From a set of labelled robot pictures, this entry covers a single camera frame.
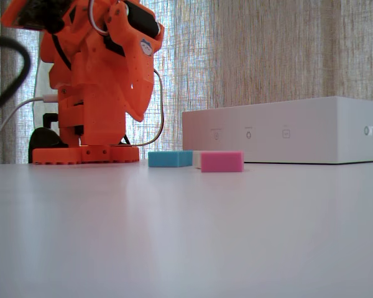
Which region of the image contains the orange gripper black servo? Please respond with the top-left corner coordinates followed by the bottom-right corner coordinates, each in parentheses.
top-left (0, 0), bottom-right (166, 122)

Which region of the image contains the blue foam cuboid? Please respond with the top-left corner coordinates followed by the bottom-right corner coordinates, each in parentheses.
top-left (148, 150), bottom-right (194, 168)

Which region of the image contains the cream foam cuboid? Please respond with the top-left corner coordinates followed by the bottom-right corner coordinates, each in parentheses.
top-left (191, 151), bottom-right (203, 170)

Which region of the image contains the pink foam cuboid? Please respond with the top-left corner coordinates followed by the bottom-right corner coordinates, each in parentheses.
top-left (200, 151), bottom-right (245, 173)

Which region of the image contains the white cardboard box bin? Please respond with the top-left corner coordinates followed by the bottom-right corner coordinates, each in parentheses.
top-left (182, 96), bottom-right (373, 165)

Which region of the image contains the white sheer fabric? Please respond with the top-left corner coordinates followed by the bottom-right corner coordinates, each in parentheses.
top-left (33, 40), bottom-right (60, 131)

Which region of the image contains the black angled power plug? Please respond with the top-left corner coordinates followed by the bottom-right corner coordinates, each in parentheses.
top-left (42, 113), bottom-right (60, 129)

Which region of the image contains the black table clamp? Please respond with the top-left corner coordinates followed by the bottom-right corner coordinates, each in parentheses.
top-left (29, 126), bottom-right (70, 165)

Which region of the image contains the beige woven curtain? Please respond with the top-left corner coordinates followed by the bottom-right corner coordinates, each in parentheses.
top-left (0, 0), bottom-right (373, 165)

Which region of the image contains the white red black servo cable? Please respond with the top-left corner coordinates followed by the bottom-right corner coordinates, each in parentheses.
top-left (120, 68), bottom-right (165, 147)
top-left (88, 0), bottom-right (112, 35)

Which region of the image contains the thin black camera cable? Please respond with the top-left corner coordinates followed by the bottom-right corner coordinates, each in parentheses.
top-left (51, 34), bottom-right (73, 71)

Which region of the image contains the white USB cable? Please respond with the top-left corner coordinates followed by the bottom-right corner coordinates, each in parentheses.
top-left (0, 94), bottom-right (60, 165)

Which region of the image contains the thick black cable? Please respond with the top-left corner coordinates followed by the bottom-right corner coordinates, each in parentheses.
top-left (0, 36), bottom-right (32, 119)

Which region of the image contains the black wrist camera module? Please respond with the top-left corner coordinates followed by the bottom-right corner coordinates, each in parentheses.
top-left (17, 0), bottom-right (66, 34)

